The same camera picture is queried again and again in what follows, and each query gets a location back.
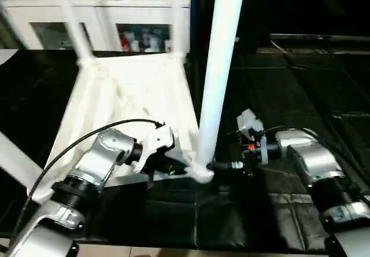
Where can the white plastic table top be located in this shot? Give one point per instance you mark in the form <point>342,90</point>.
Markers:
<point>130,80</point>

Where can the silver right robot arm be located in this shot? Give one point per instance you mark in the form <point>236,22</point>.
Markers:
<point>312,158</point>

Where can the black mat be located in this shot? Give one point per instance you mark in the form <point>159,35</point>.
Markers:
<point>289,95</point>

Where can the red and white bottle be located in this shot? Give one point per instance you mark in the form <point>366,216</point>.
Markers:
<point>123,40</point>

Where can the long black bar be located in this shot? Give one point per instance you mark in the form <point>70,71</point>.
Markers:
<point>318,37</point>

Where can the white flat board strip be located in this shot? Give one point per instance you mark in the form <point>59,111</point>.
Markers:
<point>7,55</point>

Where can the white cabinet with glass doors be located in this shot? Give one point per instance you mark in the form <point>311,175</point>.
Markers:
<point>43,14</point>

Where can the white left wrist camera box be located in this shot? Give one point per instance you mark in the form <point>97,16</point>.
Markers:
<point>160,137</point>

